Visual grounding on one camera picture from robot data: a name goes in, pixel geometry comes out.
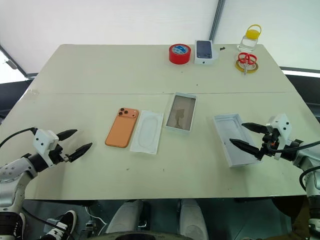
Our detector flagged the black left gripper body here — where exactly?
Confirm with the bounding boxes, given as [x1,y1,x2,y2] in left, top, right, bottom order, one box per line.
[48,144,73,166]

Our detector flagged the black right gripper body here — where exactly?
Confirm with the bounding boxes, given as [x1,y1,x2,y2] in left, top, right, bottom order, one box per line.
[255,129,281,161]

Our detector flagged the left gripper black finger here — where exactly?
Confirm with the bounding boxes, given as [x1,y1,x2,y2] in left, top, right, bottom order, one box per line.
[68,142,93,163]
[56,129,78,142]

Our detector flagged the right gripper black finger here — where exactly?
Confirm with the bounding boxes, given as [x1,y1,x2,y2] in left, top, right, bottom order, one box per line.
[241,122,269,134]
[229,138,263,156]

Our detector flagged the orange smartphone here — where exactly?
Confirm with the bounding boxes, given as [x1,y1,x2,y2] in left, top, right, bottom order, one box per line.
[104,107,140,149]

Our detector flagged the white phone box tray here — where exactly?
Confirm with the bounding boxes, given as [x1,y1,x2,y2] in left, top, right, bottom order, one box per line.
[212,112,263,169]

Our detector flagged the boxed blue phone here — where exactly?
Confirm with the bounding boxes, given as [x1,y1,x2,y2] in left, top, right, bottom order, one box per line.
[194,39,218,67]

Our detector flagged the yellow tape roll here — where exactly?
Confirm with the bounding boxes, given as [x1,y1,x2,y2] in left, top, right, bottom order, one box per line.
[234,58,260,74]

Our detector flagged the white paper insert card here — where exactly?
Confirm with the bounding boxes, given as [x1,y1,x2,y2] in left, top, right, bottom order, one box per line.
[129,110,165,156]

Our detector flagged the black sneaker with white laces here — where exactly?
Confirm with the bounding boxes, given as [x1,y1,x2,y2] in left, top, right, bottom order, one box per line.
[11,212,27,240]
[38,209,78,240]

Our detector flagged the grey white robot leg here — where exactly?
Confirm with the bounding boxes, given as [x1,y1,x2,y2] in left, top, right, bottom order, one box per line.
[179,198,210,240]
[105,199,145,236]

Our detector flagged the clear bottle with yellow lid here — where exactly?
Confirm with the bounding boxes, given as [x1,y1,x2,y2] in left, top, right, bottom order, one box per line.
[237,23,263,54]

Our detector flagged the dark tent pole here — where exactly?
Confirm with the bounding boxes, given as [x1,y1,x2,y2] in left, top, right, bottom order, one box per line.
[0,44,35,81]

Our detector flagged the red tape roll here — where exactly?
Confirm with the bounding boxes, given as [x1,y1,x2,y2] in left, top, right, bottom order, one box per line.
[168,43,192,66]

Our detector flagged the dark rounded robot torso edge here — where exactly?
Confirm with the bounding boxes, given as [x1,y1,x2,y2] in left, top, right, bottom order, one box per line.
[86,231,195,240]

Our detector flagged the grey tent pole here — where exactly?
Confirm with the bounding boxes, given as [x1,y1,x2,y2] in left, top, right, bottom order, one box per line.
[208,0,226,42]

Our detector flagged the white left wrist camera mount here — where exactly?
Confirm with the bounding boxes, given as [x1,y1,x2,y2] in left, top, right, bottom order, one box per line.
[33,129,60,167]

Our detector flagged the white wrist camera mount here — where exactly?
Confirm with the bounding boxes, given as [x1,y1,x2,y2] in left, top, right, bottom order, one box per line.
[265,113,293,161]
[33,129,60,167]

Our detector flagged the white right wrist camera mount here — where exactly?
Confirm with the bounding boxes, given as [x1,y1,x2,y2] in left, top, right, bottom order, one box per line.
[265,113,293,161]

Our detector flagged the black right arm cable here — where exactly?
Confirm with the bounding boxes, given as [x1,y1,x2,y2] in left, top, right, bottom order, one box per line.
[271,140,320,154]

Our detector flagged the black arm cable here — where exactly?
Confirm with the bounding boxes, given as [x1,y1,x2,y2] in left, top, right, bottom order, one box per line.
[271,140,320,154]
[0,127,39,149]

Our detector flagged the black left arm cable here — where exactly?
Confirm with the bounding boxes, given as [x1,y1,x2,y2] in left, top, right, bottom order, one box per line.
[0,127,39,149]

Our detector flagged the white floor cable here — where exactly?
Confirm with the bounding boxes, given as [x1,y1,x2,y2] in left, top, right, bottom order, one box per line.
[84,206,108,235]

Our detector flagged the red handled scissors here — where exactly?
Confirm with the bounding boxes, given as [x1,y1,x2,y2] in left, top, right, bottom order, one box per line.
[237,51,259,75]

